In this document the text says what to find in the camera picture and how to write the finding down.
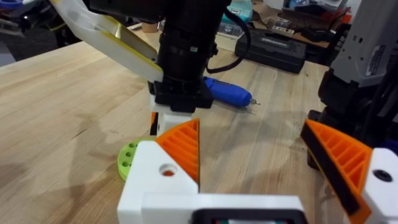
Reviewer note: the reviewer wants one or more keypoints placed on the teal plastic container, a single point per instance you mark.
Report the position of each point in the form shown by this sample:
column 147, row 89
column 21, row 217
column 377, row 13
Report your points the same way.
column 241, row 11

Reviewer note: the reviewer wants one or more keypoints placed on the brown tape roll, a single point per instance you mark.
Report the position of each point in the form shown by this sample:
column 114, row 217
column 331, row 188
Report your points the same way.
column 150, row 27

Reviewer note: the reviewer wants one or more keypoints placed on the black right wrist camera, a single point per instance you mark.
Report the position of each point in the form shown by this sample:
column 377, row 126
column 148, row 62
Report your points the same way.
column 124, row 9

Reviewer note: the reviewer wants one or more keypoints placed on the clear plastic box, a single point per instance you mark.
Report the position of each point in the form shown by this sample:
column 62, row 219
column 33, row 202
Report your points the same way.
column 230, row 29

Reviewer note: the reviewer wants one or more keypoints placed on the open cardboard box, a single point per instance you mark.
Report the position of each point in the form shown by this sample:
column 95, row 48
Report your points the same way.
column 280, row 12

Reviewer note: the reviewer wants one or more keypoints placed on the black tool case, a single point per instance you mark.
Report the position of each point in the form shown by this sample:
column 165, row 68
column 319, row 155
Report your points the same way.
column 270, row 49

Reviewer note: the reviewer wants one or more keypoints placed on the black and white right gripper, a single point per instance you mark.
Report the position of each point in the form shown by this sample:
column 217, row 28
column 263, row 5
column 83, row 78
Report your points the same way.
column 186, row 62

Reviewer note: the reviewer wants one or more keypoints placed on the white orange left gripper left finger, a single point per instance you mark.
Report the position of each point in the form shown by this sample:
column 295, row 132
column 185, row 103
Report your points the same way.
column 146, row 174

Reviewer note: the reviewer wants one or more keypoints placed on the green disc with holes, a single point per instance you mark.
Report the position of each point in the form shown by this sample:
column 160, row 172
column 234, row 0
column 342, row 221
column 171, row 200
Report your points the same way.
column 126, row 158

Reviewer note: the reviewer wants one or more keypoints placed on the right wrist flat plate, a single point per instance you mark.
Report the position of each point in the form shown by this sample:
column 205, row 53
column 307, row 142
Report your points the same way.
column 102, row 34

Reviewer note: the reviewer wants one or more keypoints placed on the blue electric screwdriver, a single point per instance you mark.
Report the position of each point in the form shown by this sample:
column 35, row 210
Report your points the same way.
column 228, row 92

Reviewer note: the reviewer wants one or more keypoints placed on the white orange left gripper right finger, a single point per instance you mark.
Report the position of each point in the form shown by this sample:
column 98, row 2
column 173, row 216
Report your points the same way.
column 342, row 161

